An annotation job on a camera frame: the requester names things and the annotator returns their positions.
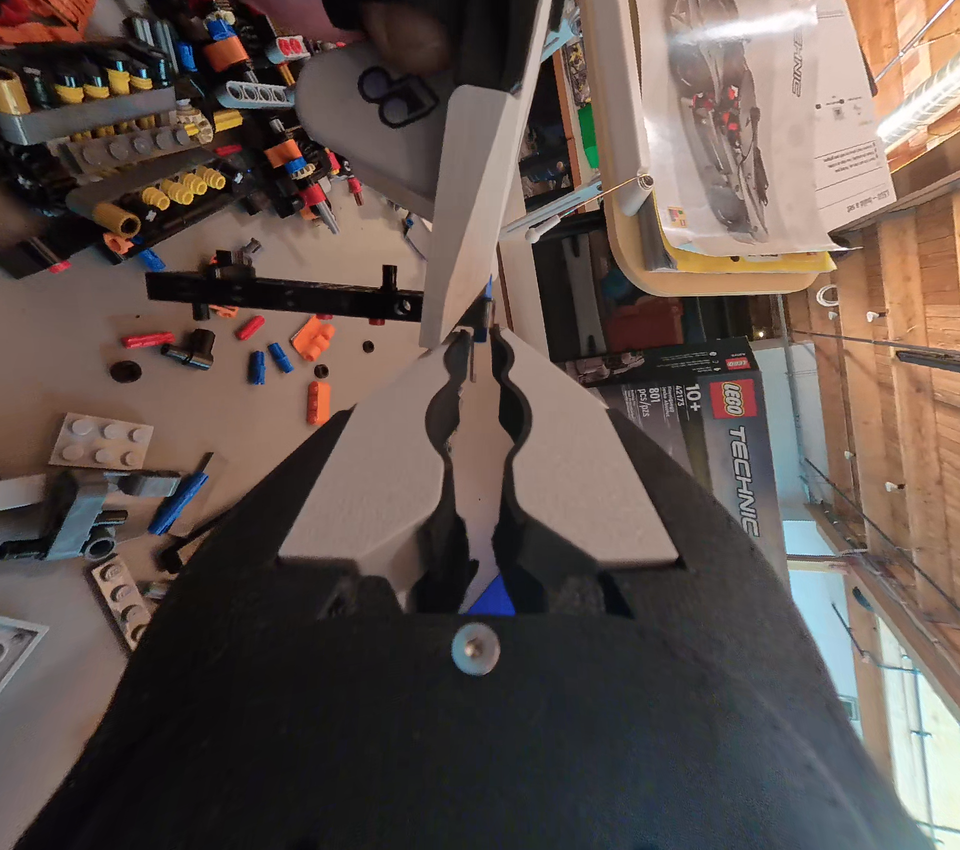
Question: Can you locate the lego instruction booklet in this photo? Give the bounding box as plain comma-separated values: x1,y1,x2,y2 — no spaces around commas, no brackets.
621,0,899,275

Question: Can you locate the white book stand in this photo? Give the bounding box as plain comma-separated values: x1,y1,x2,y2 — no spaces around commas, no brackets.
495,0,835,300

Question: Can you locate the orange lego bracket piece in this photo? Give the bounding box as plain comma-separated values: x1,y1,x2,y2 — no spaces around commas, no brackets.
291,314,337,364

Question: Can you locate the lego set box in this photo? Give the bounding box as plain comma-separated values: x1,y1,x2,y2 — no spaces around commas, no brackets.
561,336,794,592

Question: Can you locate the blue bin holding plastic bags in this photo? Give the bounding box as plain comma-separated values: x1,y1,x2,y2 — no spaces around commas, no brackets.
463,574,519,616

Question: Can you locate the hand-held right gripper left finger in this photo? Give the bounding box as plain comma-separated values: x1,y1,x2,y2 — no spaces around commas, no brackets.
277,329,481,615

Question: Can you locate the lego car chassis assembly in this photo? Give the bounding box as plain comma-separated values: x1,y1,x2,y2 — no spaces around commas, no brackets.
0,0,369,281

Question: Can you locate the black lego frame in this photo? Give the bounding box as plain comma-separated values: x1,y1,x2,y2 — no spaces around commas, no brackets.
144,249,426,329

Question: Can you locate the ceiling light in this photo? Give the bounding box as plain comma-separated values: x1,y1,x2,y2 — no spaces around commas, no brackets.
873,51,960,146

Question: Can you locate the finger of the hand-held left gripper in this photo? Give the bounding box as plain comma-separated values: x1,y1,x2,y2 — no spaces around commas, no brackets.
418,84,530,350

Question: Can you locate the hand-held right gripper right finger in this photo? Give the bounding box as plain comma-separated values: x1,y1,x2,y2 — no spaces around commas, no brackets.
491,327,680,615

